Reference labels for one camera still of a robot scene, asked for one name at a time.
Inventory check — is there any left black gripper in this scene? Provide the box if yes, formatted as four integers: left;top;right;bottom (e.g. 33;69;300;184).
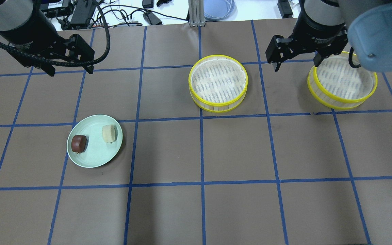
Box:
7;32;95;77

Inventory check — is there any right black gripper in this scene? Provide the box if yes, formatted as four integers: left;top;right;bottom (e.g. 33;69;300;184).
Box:
265;19;347;72

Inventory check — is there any yellow bamboo steamer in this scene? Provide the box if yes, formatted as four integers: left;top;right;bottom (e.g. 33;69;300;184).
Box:
188;54;249;113
307;51;378;110

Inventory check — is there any brown bun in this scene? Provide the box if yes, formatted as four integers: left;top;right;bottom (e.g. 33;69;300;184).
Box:
70;135;87;154

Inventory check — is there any cream white bun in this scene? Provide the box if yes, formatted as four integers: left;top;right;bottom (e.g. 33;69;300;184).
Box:
102;125;116;143

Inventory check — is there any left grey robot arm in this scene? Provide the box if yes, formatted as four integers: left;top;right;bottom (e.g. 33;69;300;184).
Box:
0;0;95;77

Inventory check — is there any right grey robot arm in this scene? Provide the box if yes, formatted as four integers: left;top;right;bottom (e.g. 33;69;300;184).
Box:
265;0;392;72

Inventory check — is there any light blue plate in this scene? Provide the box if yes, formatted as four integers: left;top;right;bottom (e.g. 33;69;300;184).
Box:
203;0;235;21

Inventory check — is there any black power adapter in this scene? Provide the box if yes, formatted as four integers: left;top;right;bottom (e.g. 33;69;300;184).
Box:
143;12;162;26

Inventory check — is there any light green plate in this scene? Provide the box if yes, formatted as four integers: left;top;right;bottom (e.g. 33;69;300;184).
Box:
66;115;124;168

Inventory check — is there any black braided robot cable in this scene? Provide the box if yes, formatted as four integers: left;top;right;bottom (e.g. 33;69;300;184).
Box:
0;0;111;67

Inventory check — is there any aluminium frame post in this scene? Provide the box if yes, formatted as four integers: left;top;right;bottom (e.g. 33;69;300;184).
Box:
188;0;206;27

